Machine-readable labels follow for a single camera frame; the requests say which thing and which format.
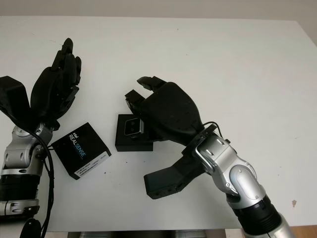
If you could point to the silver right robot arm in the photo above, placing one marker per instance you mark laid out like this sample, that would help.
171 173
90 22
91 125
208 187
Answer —
237 173

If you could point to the silver depth camera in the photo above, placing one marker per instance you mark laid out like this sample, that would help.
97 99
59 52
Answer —
132 127

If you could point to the black camera box base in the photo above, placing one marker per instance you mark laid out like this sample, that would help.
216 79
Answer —
133 145

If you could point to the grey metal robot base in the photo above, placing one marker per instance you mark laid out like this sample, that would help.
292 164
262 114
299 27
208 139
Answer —
146 234

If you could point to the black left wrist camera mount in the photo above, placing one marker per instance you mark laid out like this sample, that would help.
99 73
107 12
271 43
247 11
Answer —
13 99

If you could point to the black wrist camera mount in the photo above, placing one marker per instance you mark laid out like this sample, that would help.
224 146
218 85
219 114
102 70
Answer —
166 181
13 99

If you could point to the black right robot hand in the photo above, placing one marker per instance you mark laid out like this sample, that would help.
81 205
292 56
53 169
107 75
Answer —
173 111

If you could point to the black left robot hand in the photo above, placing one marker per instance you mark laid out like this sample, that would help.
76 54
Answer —
49 94

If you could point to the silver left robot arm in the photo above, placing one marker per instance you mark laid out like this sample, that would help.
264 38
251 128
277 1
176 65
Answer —
22 153

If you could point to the black RealSense box lid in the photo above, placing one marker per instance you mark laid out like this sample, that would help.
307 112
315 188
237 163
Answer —
79 151

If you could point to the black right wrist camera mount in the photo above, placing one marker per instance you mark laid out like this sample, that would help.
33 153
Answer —
166 181

